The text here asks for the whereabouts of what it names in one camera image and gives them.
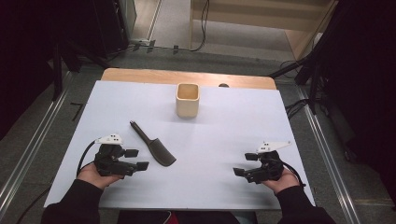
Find person's left hand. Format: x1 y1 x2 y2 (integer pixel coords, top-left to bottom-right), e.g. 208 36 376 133
77 162 125 191

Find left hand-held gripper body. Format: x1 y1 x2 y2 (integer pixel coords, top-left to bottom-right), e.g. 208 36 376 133
93 133 138 178

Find person's right hand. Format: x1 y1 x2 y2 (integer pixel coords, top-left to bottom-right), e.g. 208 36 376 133
262 167 302 195

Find hanging black cable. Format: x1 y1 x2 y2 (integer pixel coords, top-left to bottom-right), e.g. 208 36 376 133
189 0 210 52

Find cream square cup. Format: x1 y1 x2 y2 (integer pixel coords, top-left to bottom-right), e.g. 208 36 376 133
175 82 201 119

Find metal floor rail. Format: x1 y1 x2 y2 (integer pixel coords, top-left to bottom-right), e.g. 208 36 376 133
0 70 75 213
296 86 362 224

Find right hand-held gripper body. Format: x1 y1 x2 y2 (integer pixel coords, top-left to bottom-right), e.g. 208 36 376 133
245 140 293 185

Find light wooden shelf unit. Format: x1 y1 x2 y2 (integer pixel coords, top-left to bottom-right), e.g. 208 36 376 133
189 0 340 61

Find black metal stand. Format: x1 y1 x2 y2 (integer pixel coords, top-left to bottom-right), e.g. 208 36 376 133
50 39 110 101
268 46 326 116

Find black cabinet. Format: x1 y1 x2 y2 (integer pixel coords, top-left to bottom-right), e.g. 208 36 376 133
92 0 129 58

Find dark grey spatula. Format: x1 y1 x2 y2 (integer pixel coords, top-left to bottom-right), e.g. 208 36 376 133
129 120 177 168

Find black floor cables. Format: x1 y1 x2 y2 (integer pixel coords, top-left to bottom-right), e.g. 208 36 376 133
284 98 312 120

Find white table board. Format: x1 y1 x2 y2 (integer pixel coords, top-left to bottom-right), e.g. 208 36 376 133
43 79 317 211

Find left hand-held gripper cable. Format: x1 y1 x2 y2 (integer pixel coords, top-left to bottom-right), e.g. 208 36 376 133
76 140 98 177

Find hand-held gripper cable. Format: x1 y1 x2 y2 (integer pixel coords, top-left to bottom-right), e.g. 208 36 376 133
281 161 307 189
76 140 98 177

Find right hand-held gripper cable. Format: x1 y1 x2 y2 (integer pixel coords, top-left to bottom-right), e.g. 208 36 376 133
281 161 307 189

